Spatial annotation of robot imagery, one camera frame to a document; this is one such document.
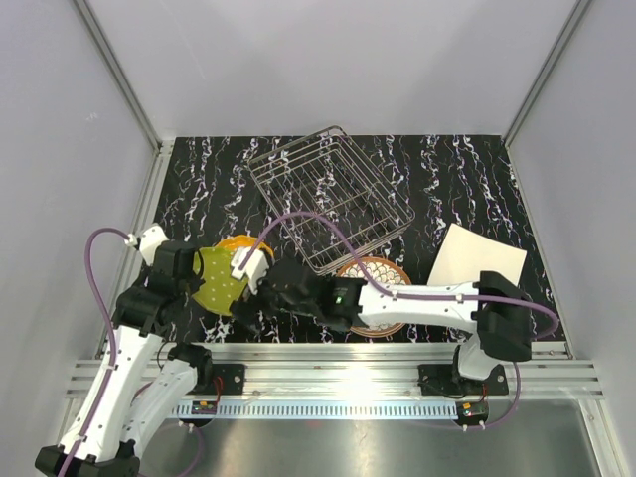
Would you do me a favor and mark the white slotted cable duct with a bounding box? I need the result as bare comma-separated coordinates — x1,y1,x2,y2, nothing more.
168,399,457,420

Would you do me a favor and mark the orange polka dot plate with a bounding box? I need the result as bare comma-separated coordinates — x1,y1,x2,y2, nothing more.
216,235,274,258

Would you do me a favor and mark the left aluminium frame post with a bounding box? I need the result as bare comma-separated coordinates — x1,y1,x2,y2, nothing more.
70,0,164,155

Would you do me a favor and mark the black marble pattern mat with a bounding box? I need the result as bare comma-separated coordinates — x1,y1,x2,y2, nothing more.
146,134,567,344

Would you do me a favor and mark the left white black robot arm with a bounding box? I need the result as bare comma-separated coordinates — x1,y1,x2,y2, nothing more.
35,240,214,476

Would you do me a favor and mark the white square plate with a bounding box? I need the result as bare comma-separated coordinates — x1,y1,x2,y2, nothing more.
426,224,527,286

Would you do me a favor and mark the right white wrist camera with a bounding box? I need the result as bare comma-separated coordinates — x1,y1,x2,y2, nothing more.
231,247,269,295

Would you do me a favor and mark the aluminium frame post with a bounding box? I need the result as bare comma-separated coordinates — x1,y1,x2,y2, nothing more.
503,0,594,149
70,0,164,155

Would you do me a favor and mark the right aluminium frame post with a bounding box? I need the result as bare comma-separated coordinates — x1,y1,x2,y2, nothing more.
503,0,594,149

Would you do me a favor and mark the floral patterned brown plate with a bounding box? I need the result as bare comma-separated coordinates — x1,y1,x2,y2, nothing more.
337,256,411,339

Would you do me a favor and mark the metal wire dish rack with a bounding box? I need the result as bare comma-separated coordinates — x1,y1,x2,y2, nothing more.
247,126,415,275

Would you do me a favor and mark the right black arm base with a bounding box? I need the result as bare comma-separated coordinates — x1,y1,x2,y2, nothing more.
417,364,510,399

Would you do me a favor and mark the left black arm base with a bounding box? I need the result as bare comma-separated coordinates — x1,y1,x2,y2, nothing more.
188,363,246,397

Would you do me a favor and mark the green polka dot plate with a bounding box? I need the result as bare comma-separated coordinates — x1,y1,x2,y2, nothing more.
192,246,247,316

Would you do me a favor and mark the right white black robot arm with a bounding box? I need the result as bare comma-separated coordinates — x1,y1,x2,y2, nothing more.
231,256,532,395

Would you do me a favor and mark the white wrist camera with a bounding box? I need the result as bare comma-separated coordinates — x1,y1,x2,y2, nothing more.
231,247,269,295
138,224,168,266

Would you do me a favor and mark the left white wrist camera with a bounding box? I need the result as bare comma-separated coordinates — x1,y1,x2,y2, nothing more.
138,224,168,266

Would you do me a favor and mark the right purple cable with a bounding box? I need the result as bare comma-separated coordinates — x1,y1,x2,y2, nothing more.
238,212,560,428

